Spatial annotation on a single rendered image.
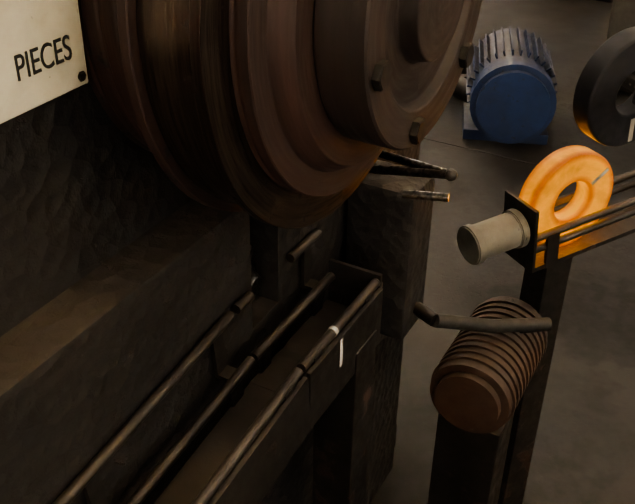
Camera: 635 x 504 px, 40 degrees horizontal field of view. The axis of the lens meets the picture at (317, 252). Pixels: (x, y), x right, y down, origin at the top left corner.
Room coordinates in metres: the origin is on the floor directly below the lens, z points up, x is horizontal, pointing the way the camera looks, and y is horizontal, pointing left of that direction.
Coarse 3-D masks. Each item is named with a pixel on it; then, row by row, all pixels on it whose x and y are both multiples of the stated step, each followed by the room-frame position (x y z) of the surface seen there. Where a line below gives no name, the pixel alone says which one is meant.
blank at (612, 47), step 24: (600, 48) 1.06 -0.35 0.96; (624, 48) 1.04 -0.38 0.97; (600, 72) 1.03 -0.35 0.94; (624, 72) 1.05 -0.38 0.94; (576, 96) 1.05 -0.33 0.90; (600, 96) 1.04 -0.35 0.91; (576, 120) 1.06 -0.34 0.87; (600, 120) 1.04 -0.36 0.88; (624, 120) 1.06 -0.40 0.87; (624, 144) 1.07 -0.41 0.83
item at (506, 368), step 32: (448, 352) 1.02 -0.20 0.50; (480, 352) 0.99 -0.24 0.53; (512, 352) 1.01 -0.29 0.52; (544, 352) 1.08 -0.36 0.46; (448, 384) 0.96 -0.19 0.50; (480, 384) 0.94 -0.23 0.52; (512, 384) 0.96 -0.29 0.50; (448, 416) 0.96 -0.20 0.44; (480, 416) 0.94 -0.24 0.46; (512, 416) 1.01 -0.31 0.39; (448, 448) 0.99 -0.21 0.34; (480, 448) 0.96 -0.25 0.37; (448, 480) 0.98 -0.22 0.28; (480, 480) 0.96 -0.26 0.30
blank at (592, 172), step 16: (544, 160) 1.14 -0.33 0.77; (560, 160) 1.12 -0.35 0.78; (576, 160) 1.13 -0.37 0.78; (592, 160) 1.14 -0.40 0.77; (528, 176) 1.13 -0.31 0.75; (544, 176) 1.11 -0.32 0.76; (560, 176) 1.12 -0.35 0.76; (576, 176) 1.13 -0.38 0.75; (592, 176) 1.14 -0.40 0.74; (608, 176) 1.16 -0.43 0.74; (528, 192) 1.11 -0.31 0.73; (544, 192) 1.10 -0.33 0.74; (560, 192) 1.12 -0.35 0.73; (576, 192) 1.17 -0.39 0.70; (592, 192) 1.15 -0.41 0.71; (608, 192) 1.16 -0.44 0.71; (544, 208) 1.11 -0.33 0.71; (576, 208) 1.15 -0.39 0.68; (592, 208) 1.15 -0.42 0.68; (544, 224) 1.11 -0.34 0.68; (560, 224) 1.12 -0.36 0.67; (544, 240) 1.11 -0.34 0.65
